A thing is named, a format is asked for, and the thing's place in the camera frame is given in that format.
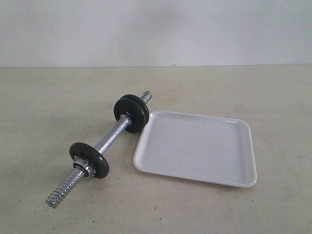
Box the black metal washer disc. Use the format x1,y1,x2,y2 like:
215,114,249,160
113,96,147,134

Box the black weight plate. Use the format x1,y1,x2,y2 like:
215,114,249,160
69,142,110,179
120,94,150,129

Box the silver metal hex nut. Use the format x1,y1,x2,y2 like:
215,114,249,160
73,157,96,177

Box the chrome threaded dumbbell bar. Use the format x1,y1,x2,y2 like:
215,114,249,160
46,91,153,209

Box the white rectangular tray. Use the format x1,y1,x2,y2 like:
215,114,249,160
133,110,257,188

